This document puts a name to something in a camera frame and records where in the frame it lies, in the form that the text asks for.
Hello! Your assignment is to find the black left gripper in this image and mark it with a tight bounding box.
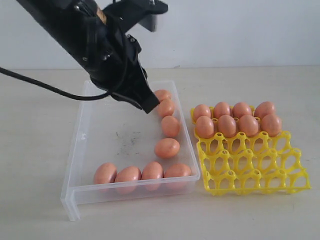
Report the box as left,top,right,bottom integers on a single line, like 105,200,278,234
19,0,160,114

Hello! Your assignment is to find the clear plastic container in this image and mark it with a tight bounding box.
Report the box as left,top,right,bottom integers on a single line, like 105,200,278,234
60,80,201,221

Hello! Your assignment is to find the yellow plastic egg tray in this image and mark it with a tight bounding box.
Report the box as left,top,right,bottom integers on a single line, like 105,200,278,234
194,106,311,196

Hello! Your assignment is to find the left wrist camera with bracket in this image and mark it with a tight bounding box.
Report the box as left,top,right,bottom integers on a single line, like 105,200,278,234
102,0,168,33

